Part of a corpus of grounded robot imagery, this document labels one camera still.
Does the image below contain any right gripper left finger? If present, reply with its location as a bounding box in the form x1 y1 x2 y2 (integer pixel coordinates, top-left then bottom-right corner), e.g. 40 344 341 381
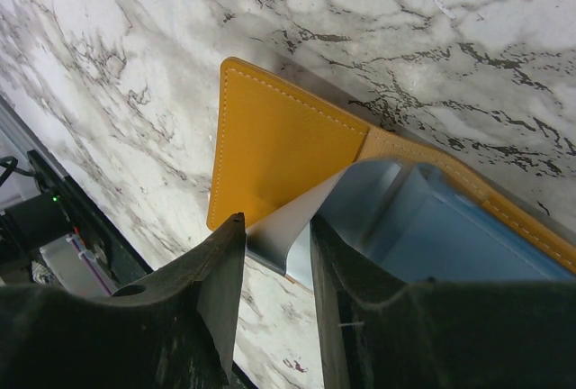
1 213 247 388

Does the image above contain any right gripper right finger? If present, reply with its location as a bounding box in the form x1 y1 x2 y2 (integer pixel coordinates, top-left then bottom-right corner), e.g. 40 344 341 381
310 216 575 388

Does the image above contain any yellow leather card holder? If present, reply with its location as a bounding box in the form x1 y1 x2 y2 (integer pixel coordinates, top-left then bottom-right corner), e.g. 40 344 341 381
207 58 575 287

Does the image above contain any aluminium rail frame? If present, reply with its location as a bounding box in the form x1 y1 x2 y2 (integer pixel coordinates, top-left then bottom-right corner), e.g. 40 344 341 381
1 98 39 211

